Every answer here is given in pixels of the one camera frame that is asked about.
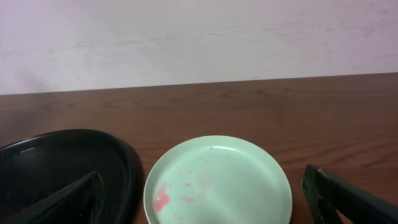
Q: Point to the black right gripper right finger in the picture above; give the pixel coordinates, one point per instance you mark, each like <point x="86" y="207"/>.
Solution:
<point x="328" y="196"/>

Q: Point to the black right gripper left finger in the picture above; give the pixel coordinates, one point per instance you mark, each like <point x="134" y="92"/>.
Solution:
<point x="78" y="203"/>

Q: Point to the mint green plate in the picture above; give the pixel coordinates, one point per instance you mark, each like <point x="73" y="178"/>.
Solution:
<point x="217" y="179"/>

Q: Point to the round black tray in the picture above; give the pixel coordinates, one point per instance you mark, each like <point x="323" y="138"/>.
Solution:
<point x="35" y="168"/>

